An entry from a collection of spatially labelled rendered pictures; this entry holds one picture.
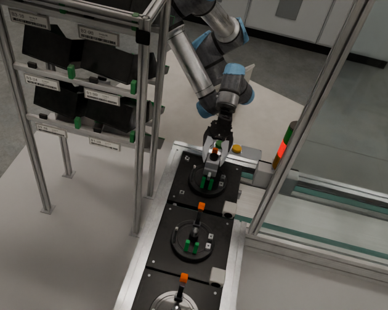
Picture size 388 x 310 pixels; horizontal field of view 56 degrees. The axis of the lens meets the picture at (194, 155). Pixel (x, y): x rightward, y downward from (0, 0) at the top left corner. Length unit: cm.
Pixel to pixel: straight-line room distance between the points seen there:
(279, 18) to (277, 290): 332
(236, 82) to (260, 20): 299
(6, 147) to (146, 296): 199
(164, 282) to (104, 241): 30
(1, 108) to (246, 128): 204
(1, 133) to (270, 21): 285
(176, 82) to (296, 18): 248
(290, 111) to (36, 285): 139
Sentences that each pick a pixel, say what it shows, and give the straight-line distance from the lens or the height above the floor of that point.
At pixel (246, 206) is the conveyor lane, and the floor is 92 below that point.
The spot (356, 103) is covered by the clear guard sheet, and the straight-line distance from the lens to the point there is 90.
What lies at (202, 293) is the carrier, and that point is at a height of 97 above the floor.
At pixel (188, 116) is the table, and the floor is 86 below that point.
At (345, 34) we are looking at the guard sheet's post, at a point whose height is 170.
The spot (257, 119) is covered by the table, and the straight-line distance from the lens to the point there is 185.
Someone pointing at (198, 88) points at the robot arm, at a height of 118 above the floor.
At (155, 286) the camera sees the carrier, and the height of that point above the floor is 97.
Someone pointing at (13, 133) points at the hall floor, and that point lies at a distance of 298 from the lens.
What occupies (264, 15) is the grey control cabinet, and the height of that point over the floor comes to 29.
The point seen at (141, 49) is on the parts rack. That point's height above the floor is 159.
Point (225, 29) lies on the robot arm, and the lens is 161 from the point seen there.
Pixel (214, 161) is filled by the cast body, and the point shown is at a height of 111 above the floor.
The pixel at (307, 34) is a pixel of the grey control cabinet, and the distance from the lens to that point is 432.
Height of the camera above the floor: 201
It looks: 47 degrees down
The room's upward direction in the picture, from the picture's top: 12 degrees clockwise
